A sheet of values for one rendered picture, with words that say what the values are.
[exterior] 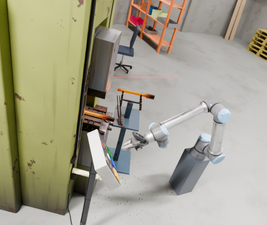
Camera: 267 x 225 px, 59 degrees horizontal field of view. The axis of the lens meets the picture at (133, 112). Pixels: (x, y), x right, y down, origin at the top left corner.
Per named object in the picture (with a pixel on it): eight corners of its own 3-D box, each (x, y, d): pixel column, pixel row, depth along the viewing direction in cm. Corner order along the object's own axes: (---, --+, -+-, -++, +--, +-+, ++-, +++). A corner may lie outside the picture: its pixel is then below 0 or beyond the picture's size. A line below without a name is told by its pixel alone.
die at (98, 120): (103, 119, 228) (105, 112, 223) (98, 131, 211) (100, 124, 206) (61, 108, 227) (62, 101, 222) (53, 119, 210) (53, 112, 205)
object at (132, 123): (139, 111, 289) (139, 110, 288) (138, 131, 256) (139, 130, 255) (115, 106, 287) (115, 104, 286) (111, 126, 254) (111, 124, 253)
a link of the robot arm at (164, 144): (164, 136, 200) (162, 127, 192) (171, 146, 192) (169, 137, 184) (155, 142, 199) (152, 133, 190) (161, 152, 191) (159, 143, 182)
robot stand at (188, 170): (182, 178, 313) (199, 146, 279) (191, 192, 297) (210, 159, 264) (168, 181, 303) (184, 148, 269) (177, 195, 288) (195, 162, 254)
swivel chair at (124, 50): (128, 63, 577) (138, 24, 523) (136, 74, 538) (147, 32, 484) (106, 62, 555) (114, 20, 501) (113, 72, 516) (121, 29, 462)
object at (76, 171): (120, 182, 212) (122, 178, 209) (119, 187, 207) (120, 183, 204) (73, 169, 211) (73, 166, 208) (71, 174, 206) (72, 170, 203)
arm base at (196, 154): (198, 147, 277) (202, 140, 272) (209, 159, 264) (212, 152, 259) (186, 149, 269) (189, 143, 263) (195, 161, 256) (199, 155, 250)
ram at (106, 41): (114, 72, 213) (123, 28, 191) (105, 92, 182) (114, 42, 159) (70, 60, 213) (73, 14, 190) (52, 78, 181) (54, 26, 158)
